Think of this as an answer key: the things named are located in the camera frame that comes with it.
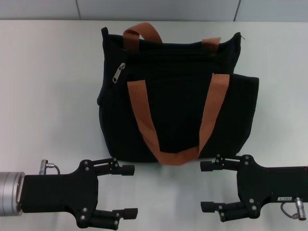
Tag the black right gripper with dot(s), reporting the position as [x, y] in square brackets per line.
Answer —
[269, 183]

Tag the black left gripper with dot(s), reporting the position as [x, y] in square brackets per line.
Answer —
[57, 192]

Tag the silver zipper pull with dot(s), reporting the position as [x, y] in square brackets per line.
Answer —
[118, 74]

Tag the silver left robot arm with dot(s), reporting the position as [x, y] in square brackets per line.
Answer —
[9, 192]

